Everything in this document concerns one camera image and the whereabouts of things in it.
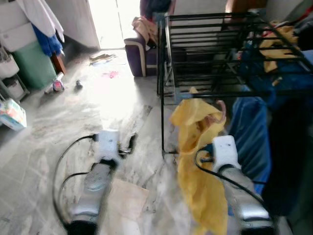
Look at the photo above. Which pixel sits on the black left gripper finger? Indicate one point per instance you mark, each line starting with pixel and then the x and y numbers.
pixel 132 139

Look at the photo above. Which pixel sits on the yellow polo shirt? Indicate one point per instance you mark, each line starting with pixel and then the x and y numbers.
pixel 200 161

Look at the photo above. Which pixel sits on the pink clothes hanger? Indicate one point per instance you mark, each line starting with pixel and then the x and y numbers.
pixel 217 115

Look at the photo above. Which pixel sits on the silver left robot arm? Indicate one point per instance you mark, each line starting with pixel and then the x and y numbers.
pixel 93 196

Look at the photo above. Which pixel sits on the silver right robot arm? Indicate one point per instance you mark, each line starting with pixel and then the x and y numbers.
pixel 247 200

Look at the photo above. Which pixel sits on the bright blue garment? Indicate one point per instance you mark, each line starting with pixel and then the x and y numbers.
pixel 252 137

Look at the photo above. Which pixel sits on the small grey cup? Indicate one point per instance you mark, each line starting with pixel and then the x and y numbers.
pixel 78 85

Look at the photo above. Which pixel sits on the light blue flat mat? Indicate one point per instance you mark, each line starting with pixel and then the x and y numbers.
pixel 105 62

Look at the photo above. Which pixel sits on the dark navy garment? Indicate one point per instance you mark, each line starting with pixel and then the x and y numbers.
pixel 288 152

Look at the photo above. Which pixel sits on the purple armchair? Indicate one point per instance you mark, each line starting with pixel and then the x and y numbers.
pixel 142 56

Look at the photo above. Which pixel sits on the beige cloth scrap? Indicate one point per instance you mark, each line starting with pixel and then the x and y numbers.
pixel 101 58

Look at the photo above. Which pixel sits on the small colourful toy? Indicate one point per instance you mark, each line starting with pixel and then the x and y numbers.
pixel 57 84

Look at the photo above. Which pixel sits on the black metal drying rack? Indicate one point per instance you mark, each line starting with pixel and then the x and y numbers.
pixel 220 54

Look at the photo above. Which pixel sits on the blue fabric bundle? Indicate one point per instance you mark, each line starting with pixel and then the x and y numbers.
pixel 279 73

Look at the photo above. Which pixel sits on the beige draped cloth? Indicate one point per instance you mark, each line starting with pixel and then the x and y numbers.
pixel 143 27

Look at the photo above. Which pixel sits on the packaged tissue pack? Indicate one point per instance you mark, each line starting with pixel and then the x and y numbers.
pixel 12 113

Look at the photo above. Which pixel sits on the green laundry basket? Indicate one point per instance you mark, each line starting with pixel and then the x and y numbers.
pixel 33 66

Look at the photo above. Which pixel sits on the blue hanging cloth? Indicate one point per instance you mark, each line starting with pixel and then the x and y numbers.
pixel 49 41

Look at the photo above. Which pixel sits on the mustard yellow cloth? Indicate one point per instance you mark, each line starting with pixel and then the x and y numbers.
pixel 279 44

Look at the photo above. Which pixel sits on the white hanging cloth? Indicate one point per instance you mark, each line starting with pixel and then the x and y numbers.
pixel 41 14

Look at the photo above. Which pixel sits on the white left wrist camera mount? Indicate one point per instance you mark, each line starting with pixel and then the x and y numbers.
pixel 107 144

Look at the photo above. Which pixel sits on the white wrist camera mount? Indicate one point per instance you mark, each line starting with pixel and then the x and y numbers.
pixel 107 144
pixel 225 152

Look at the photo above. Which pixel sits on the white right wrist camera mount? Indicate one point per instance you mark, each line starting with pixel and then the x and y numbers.
pixel 225 152

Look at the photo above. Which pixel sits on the brown wooden post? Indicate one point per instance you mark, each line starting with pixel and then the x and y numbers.
pixel 58 61

